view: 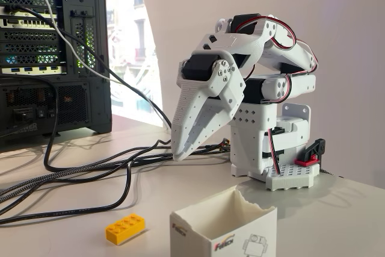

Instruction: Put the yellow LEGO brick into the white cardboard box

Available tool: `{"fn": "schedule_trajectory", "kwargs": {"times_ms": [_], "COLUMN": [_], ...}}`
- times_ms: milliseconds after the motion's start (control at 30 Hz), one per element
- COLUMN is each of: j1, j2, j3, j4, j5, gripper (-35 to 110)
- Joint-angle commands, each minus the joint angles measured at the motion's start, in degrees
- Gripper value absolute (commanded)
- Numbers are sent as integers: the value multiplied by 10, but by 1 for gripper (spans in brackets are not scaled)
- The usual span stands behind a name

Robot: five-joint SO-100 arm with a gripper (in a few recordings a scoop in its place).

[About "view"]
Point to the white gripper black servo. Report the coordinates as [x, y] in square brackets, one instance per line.
[197, 89]

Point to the yellow lego brick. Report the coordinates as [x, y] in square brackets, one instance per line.
[124, 230]

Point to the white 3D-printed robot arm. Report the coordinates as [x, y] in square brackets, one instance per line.
[255, 139]

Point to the white cardboard box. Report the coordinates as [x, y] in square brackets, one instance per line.
[192, 239]

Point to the black red table clamp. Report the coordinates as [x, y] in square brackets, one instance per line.
[312, 150]

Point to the black computer tower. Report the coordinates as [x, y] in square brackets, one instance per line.
[84, 103]

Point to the white metal bracket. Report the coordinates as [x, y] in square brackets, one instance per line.
[296, 109]

